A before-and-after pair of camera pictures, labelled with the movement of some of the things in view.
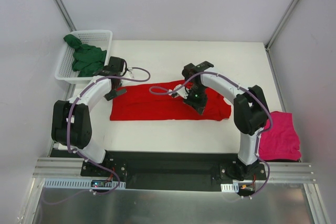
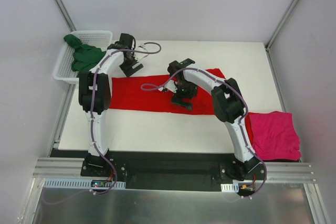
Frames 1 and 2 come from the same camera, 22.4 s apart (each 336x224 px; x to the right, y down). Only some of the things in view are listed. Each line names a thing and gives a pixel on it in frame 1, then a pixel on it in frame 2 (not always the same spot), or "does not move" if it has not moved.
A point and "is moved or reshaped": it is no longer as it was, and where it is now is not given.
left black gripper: (114, 93) -> (131, 69)
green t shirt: (87, 59) does not move
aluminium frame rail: (48, 167) does not move
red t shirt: (138, 103) is moved or reshaped
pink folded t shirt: (281, 142) does not move
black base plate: (168, 171) does not move
